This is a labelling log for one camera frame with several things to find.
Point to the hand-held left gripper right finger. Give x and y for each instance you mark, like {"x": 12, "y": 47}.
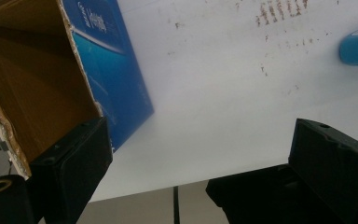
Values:
{"x": 332, "y": 168}

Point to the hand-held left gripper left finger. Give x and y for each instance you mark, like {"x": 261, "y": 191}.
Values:
{"x": 71, "y": 165}

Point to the cardboard box with blue print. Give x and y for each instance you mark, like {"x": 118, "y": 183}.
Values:
{"x": 40, "y": 81}

